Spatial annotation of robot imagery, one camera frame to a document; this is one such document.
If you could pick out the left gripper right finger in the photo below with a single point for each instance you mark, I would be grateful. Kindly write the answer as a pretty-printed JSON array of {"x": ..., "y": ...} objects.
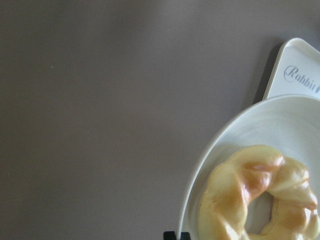
[{"x": 185, "y": 236}]

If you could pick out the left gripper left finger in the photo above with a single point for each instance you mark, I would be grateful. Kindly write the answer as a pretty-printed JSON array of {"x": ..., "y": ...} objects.
[{"x": 169, "y": 235}]

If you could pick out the braided glazed donut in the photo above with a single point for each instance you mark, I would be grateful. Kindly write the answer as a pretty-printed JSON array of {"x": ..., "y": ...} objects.
[{"x": 246, "y": 175}]

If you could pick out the white round plate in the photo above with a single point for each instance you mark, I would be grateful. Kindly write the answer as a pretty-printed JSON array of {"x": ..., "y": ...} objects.
[{"x": 289, "y": 123}]

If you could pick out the cream rabbit tray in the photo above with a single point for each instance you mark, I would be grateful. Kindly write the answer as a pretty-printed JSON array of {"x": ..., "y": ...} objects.
[{"x": 296, "y": 71}]

